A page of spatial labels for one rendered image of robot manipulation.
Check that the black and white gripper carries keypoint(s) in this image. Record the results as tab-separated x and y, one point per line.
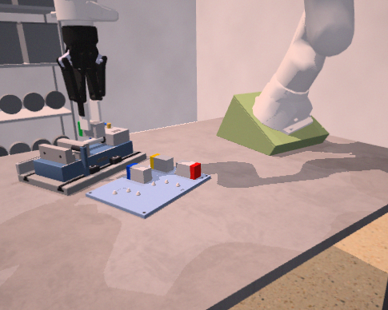
81	41

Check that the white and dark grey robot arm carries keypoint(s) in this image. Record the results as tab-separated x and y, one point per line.
326	28

